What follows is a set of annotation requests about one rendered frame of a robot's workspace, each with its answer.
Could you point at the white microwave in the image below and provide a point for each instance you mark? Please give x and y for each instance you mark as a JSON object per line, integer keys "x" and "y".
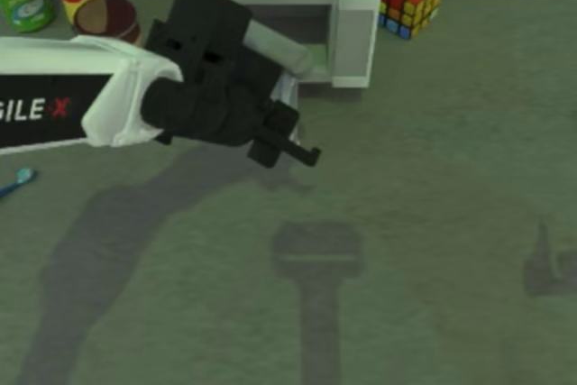
{"x": 356, "y": 38}

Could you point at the colourful Rubik's cube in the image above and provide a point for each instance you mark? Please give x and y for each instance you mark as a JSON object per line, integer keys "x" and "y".
{"x": 412, "y": 2}

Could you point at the blue toothbrush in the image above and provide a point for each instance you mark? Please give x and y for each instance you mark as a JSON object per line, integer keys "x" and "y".
{"x": 22, "y": 176}

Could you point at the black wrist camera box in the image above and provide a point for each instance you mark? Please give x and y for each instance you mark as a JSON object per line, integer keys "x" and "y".
{"x": 203, "y": 24}

